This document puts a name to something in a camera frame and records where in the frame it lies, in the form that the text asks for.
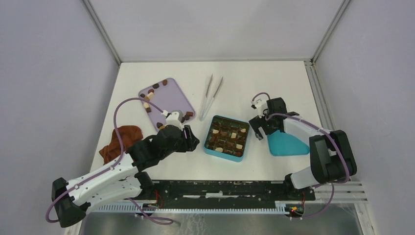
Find teal box lid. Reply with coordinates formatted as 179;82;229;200
267;131;309;157

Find teal chocolate box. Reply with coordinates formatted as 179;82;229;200
203;115;250;162

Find metal kitchen tongs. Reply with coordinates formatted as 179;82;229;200
199;74;224;121

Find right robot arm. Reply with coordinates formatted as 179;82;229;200
249;95;357;200

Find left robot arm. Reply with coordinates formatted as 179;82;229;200
48;125;200;228

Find purple tray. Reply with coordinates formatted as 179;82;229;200
138;77;196;131

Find brown cloth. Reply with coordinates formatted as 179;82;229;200
98;125;144;165

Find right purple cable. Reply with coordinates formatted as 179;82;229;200
252;92;351;219

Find purple cable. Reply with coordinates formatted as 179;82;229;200
45;97;174;225
252;92;351;219

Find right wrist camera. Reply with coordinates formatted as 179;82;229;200
251;98;268;118

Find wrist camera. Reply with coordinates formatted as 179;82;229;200
161;110;183;131
251;98;268;118

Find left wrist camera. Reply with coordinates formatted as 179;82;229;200
161;110;183;131

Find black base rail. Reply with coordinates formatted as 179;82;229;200
135;180;316;210

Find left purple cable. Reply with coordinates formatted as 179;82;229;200
45;97;174;225

